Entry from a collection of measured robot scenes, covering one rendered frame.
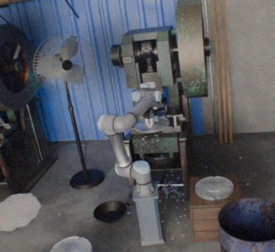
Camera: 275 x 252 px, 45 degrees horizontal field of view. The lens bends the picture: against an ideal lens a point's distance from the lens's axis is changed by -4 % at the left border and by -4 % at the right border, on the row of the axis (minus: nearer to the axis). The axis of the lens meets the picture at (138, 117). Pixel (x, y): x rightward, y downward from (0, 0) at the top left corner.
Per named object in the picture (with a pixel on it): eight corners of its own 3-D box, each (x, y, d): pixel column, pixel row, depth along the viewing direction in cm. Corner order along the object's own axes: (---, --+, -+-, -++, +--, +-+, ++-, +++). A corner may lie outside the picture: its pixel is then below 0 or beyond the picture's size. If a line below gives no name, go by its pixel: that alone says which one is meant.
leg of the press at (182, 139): (197, 205, 296) (189, 111, 264) (184, 205, 299) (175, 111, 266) (200, 156, 379) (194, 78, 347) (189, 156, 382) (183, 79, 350)
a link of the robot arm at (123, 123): (126, 122, 212) (161, 86, 246) (112, 121, 218) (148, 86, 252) (130, 138, 218) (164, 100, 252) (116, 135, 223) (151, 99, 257)
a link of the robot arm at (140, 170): (146, 185, 238) (143, 168, 233) (130, 181, 245) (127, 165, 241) (154, 176, 247) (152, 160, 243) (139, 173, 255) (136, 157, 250)
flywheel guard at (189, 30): (209, 111, 251) (200, -2, 222) (171, 113, 258) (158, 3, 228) (209, 75, 345) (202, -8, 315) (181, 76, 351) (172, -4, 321)
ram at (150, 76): (161, 105, 287) (157, 71, 276) (143, 106, 290) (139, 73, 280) (163, 99, 303) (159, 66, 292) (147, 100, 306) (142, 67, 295)
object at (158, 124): (128, 130, 275) (127, 130, 275) (143, 116, 298) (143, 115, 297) (161, 133, 262) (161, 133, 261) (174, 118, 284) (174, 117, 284)
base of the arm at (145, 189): (156, 195, 242) (154, 183, 239) (135, 197, 243) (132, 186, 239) (154, 184, 256) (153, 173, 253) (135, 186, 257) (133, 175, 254)
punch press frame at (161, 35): (183, 186, 299) (168, 34, 251) (137, 187, 309) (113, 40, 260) (189, 146, 371) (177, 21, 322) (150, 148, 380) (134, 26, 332)
